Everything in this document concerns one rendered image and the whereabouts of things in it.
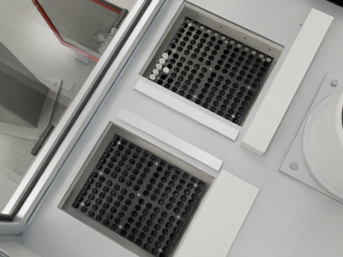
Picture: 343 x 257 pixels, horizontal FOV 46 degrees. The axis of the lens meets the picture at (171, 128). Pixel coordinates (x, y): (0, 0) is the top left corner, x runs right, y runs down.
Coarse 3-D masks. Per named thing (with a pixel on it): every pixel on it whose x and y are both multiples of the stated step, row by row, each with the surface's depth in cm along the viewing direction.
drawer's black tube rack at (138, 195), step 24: (120, 144) 86; (120, 168) 85; (144, 168) 85; (168, 168) 88; (96, 192) 88; (120, 192) 84; (144, 192) 86; (168, 192) 83; (192, 192) 83; (96, 216) 83; (120, 216) 85; (144, 216) 82; (168, 216) 82; (144, 240) 81; (168, 240) 84
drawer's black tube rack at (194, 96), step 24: (192, 48) 91; (216, 48) 94; (240, 48) 91; (192, 72) 93; (216, 72) 89; (240, 72) 92; (264, 72) 89; (192, 96) 88; (216, 96) 88; (240, 96) 91; (240, 120) 86
